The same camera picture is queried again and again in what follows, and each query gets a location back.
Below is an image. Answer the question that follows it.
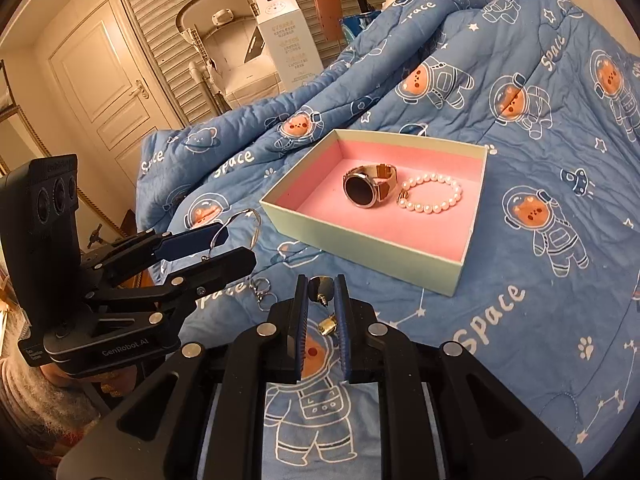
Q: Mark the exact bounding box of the white baby high chair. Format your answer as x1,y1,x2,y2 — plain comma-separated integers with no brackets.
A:
176,0,286,111

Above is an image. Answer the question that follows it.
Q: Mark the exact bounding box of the tall white carton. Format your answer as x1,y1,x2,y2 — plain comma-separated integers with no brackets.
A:
251,0,325,95

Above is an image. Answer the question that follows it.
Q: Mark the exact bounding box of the cream panelled door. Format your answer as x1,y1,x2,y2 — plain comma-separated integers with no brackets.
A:
30,0,186,181

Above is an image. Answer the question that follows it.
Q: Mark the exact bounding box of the silver ring bangle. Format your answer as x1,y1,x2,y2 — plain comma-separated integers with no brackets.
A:
210,208,263,261

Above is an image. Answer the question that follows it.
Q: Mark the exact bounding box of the white pearl bracelet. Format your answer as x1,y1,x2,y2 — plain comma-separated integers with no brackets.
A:
397,172,463,214

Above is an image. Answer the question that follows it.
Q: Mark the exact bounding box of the silver clasp chain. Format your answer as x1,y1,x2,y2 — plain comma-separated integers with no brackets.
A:
251,276,277,314

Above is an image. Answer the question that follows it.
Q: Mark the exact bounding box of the pink board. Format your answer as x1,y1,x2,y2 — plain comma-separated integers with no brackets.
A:
304,0,346,41

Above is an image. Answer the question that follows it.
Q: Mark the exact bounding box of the blue astronaut printed blanket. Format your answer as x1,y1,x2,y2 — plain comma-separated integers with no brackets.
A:
135,0,640,480

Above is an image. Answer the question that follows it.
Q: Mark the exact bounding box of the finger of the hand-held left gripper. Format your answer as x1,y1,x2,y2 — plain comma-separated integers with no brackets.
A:
85,246,257,331
80,225,231,286

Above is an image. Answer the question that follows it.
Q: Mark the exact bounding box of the green box with pink lining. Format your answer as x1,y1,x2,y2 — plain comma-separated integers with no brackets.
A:
259,129,488,298

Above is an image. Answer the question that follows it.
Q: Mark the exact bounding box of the rose gold wrist watch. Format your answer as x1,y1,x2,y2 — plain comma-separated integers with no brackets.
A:
342,162,401,209

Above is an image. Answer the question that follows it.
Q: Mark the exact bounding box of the cream louvred wardrobe door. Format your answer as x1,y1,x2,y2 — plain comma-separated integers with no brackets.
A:
107,0,396,126

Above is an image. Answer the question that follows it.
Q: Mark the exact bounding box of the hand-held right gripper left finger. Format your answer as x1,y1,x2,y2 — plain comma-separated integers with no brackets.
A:
60,274,308,480

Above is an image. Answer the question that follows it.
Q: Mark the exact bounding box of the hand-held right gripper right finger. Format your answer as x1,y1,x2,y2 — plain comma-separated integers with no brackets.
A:
334,274,586,480

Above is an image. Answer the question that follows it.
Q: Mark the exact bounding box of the blue tissue box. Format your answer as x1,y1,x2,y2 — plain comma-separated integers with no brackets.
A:
340,10,383,48

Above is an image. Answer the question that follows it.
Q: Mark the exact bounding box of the small gold charm pendant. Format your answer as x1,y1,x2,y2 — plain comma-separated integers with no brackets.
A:
307,276,338,337

